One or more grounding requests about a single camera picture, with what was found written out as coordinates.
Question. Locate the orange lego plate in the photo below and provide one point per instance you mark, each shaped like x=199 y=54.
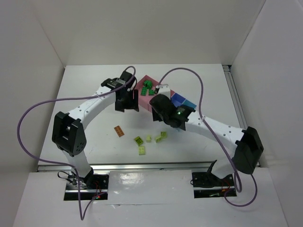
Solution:
x=119 y=131

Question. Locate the large pink bin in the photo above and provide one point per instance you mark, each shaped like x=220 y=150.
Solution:
x=143 y=101

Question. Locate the pale lime slope brick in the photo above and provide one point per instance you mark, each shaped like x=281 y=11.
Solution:
x=148 y=138

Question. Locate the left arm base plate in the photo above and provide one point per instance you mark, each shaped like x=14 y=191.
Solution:
x=98 y=187

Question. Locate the pale lime square brick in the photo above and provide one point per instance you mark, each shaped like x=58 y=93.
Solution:
x=141 y=150

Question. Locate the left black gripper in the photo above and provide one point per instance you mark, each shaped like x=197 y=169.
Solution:
x=128 y=101

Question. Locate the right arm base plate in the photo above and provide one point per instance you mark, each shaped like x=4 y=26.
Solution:
x=207 y=185

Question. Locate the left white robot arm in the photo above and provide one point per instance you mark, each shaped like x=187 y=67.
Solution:
x=69 y=128

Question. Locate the purple-blue bin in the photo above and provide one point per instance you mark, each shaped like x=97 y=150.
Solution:
x=177 y=99

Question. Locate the green lego curved brick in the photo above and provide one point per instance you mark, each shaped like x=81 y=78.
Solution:
x=148 y=84

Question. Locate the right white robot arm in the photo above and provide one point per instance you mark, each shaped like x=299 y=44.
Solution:
x=242 y=147

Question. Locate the light blue bin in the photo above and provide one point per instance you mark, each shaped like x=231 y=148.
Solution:
x=189 y=104

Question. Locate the dark green lego brick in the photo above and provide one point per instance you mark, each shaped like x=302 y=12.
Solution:
x=144 y=91

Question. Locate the small pink bin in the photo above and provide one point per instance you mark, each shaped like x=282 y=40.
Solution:
x=172 y=93

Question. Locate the aluminium side rail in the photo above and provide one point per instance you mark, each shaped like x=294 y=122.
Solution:
x=235 y=96

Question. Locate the lime lego stud brick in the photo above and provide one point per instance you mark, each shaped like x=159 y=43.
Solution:
x=138 y=140

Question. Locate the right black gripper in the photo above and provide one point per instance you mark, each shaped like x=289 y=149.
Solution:
x=156 y=113

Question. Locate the dark green lego square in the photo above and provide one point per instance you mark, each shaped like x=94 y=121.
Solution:
x=151 y=92

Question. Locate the aluminium front rail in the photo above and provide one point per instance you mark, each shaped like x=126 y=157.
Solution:
x=151 y=166

